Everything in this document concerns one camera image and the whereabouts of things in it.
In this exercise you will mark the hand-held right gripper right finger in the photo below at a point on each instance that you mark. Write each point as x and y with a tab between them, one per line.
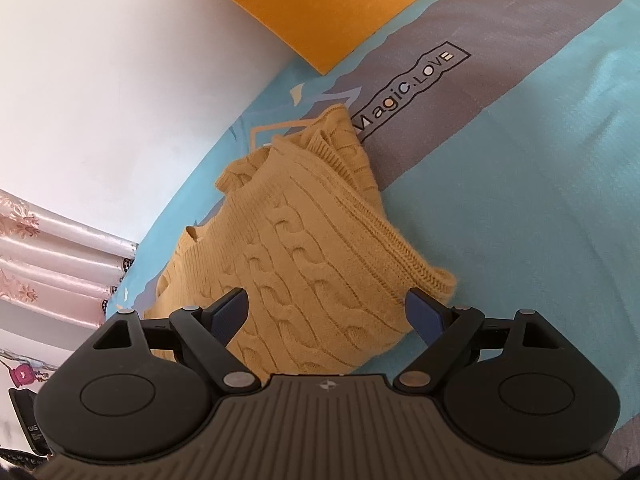
424	317

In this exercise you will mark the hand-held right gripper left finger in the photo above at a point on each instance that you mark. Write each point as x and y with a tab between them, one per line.
231	317

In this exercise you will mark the blue and grey bed sheet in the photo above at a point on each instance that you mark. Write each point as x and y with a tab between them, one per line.
525	210

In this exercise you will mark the pink embroidered curtain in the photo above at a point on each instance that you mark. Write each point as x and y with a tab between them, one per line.
55	270

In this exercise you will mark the pink ornament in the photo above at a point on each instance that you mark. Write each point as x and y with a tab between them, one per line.
22	375

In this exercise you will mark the black box with label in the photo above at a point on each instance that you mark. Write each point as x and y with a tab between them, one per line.
30	425

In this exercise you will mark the orange board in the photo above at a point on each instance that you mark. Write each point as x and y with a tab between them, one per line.
320	5

